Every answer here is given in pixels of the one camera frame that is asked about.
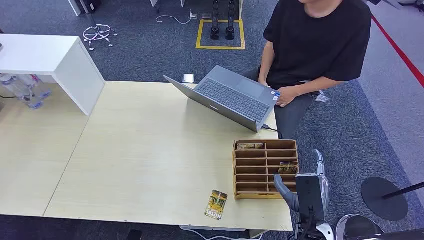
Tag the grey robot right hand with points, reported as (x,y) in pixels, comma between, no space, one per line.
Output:
(287,197)

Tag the person's left hand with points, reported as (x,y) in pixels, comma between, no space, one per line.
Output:
(287,96)

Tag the gold printed key card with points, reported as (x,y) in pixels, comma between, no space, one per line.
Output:
(287,168)
(250,146)

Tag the person's left forearm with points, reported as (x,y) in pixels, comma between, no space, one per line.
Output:
(318,85)

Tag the person's right forearm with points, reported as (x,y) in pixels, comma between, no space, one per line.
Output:
(266,66)

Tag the wooden slotted card organizer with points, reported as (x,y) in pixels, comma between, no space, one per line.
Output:
(251,170)

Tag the person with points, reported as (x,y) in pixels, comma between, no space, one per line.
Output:
(314,43)

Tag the yellow hotel key card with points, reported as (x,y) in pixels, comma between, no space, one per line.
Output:
(216,205)

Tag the crumpled white paper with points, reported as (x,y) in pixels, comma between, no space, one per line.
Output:
(322,97)

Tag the grey laptop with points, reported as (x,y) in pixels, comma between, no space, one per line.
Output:
(232,96)

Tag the glossy silver robot shell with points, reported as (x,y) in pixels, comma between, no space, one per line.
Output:
(359,227)

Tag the black upright stand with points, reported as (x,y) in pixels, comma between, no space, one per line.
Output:
(215,31)
(230,31)

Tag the black round-base pole stand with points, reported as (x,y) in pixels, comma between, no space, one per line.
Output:
(381,202)

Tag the silver floor socket plate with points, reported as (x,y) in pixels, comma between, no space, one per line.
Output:
(188,78)

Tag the yellow floor tape square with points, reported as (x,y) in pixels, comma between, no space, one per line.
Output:
(198,33)

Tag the grey floor outlet cover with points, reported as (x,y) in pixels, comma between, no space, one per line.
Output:
(206,16)

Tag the chrome chair star base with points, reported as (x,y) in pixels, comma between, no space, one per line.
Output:
(98,33)

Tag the white desk riser shelf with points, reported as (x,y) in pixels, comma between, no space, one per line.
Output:
(43,54)

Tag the clear plastic water bottle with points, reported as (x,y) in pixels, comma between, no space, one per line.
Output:
(20,92)
(38,86)

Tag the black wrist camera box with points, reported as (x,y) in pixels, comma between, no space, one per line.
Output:
(308,192)

